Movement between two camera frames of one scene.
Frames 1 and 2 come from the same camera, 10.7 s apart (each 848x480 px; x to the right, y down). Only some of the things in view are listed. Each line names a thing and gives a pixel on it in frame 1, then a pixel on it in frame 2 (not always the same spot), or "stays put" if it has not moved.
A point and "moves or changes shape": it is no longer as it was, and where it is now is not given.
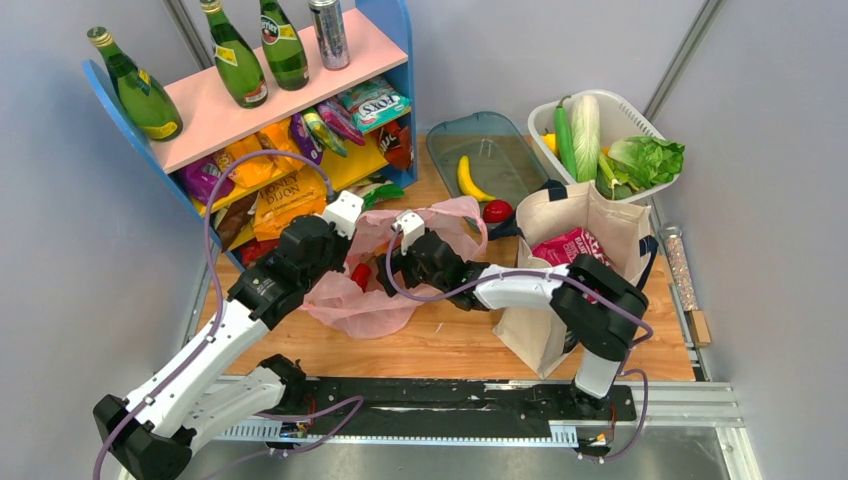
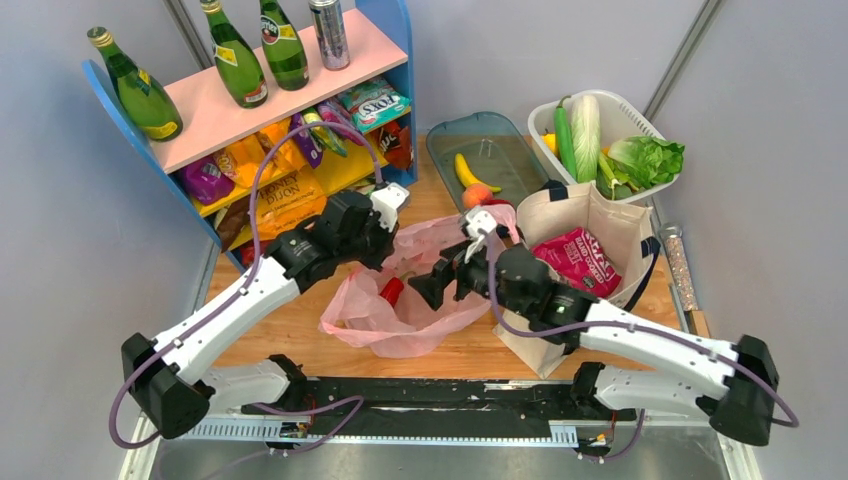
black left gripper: x=344 y=244 -> x=387 y=242
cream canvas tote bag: x=627 y=238 stays put
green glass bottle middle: x=236 y=64 stays put
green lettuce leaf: x=647 y=159 stays put
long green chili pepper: x=564 y=139 stays put
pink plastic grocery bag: x=355 y=304 moves or changes shape
